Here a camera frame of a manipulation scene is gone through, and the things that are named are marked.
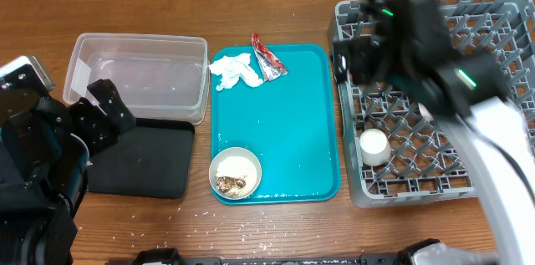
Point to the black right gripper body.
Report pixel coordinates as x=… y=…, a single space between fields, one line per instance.
x=360 y=55

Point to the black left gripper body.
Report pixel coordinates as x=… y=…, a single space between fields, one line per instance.
x=86 y=149

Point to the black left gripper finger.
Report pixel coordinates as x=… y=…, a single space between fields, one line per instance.
x=105 y=92
x=94 y=125

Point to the white paper cup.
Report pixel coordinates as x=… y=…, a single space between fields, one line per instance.
x=375 y=147

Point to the red foil wrapper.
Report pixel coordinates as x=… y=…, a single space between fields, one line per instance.
x=270 y=65

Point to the white tissue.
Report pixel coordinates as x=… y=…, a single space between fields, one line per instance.
x=232 y=69

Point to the grey bowl with rice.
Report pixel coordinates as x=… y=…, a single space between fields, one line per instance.
x=234 y=174

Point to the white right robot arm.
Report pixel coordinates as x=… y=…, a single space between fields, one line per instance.
x=437 y=104

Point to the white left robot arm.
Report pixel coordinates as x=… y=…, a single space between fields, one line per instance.
x=46 y=149

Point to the grey dishwasher rack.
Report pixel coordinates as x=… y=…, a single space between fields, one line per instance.
x=423 y=167

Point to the clear plastic container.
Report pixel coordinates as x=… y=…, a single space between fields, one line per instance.
x=163 y=77

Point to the black plastic tray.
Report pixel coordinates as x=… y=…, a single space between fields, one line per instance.
x=152 y=160

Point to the teal plastic tray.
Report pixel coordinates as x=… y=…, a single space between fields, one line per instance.
x=288 y=124

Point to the black rail at bottom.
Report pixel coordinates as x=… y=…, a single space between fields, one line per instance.
x=271 y=260

